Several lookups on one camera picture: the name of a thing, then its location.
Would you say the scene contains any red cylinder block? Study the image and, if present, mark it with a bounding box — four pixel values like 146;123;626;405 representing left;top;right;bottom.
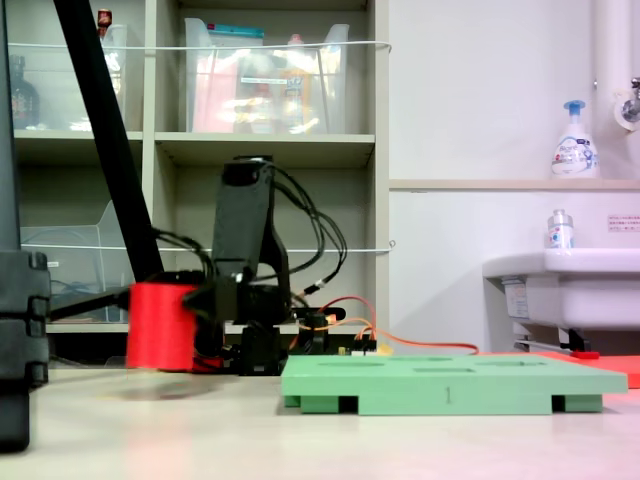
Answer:
125;281;199;372

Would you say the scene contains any thin black tripod strut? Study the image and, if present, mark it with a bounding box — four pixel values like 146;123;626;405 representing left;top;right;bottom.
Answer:
47;288;132;322

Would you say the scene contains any low clear plastic bin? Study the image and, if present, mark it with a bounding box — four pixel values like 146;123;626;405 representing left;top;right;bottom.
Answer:
19;199;137;324

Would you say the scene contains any small circuit board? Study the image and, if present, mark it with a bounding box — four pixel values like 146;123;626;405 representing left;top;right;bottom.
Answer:
337;339;379;358

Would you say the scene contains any thick black tripod leg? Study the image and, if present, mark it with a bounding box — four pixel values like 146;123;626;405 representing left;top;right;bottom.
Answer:
52;0;165;284
0;0;22;252

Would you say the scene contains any notched black stack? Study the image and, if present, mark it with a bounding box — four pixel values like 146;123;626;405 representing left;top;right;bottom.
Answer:
0;249;52;454

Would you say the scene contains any pink package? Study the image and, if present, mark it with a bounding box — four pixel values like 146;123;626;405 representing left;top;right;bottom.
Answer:
191;49;237;134

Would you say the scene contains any green shape sorter board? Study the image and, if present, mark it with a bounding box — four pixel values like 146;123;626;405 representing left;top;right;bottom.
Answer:
279;353;629;417

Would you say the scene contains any beige shelf unit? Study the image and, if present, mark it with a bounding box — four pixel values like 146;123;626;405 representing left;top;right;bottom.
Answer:
0;0;392;336

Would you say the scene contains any orange labelled bottle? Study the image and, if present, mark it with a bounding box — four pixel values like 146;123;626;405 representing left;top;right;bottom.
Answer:
278;33;314;127

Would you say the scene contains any large clear plastic bin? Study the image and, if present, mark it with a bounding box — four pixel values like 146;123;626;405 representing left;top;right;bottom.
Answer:
183;17;351;135

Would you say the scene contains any dark glass bottle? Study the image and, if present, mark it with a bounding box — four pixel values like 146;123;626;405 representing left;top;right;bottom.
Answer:
8;54;41;131

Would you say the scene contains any blue topped zip bag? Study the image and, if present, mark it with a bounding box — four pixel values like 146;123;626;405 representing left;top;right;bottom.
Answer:
208;23;266;47

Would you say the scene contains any white sink label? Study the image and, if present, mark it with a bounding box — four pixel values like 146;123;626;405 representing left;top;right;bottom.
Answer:
501;276;531;319

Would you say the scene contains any small clear bottle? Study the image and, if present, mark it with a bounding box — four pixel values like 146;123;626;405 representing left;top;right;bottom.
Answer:
546;208;576;251

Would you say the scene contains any white sink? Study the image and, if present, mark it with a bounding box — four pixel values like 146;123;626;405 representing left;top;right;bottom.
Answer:
481;246;640;332

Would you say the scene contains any white soap pump bottle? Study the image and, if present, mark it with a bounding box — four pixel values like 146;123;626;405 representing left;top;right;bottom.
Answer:
550;99;601;180

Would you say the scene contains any metal faucet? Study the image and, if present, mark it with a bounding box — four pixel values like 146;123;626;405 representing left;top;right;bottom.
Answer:
613;76;640;133

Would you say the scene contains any short black wire loop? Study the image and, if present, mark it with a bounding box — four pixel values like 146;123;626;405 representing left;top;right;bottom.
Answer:
152;228;217;281

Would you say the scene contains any red wire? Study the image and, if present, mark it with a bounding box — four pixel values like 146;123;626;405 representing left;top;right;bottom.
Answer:
319;295;377;342

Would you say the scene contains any long black cable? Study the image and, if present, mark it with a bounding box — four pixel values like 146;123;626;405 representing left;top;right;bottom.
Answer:
272;164;350;297

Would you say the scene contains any white cord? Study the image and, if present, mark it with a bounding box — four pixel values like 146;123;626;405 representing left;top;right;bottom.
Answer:
19;239;398;254
7;40;393;54

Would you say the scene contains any long orange wire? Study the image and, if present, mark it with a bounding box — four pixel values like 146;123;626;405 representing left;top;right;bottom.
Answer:
298;294;481;357

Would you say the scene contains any black sink bracket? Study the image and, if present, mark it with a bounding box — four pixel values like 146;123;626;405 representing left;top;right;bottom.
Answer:
558;326;592;354

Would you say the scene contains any pink wall label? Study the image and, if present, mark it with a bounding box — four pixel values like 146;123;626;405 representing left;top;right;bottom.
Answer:
607;214;640;234

